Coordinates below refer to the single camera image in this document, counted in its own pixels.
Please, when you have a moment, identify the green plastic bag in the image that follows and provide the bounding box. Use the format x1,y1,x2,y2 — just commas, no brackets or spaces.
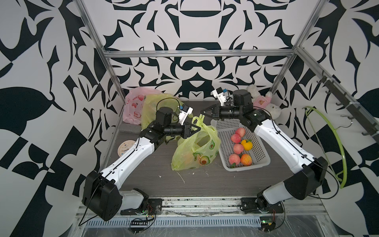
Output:
141,93,184,130
171,115,221,171

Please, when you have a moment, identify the white plastic basket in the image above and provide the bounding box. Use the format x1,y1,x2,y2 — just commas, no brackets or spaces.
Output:
211,119,270,171

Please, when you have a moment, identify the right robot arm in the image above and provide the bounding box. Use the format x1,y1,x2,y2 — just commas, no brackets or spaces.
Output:
201,88,328,210

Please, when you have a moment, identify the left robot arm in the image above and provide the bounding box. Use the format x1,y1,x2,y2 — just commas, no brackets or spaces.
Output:
82,105,201,221

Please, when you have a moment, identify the pink peach top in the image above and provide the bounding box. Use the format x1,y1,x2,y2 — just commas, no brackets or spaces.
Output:
235,127,246,138

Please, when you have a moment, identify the pink peach upper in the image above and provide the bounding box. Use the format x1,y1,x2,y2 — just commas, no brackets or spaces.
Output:
231,133,241,144

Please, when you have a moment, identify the pink peach middle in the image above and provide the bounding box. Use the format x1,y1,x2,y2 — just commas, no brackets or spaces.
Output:
233,143,244,155

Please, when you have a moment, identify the peach pink front left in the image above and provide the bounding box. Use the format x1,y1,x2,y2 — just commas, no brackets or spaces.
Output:
229,154,241,166

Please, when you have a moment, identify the orange peach front right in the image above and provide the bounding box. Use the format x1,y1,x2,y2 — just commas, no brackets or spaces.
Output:
240,154,253,166

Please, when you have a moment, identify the pink plastic bag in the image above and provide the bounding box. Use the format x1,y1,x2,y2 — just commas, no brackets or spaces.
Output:
122,87,162,125

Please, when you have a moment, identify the white plush bunny pink shirt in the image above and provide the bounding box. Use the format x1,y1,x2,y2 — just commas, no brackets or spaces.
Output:
247,85,281,119

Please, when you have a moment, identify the yellow orange fruit with leaf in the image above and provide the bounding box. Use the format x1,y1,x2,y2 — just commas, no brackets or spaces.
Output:
241,139,253,151

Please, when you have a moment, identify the small round clock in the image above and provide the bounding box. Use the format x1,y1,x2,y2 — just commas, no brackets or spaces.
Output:
117,140,135,157

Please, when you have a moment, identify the green hoop hanger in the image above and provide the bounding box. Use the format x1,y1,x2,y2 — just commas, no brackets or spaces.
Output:
303,106,348,189

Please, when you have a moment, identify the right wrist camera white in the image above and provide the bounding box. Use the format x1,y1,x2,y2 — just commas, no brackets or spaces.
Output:
211,87,228,106

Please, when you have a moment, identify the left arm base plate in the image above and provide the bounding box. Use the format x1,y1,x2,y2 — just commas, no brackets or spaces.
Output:
120,198,163,215

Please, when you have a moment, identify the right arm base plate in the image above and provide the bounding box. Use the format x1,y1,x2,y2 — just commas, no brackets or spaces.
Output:
240,197,285,214

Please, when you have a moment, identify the black wall hook rack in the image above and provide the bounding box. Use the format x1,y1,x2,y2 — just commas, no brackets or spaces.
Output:
318,70,379,143

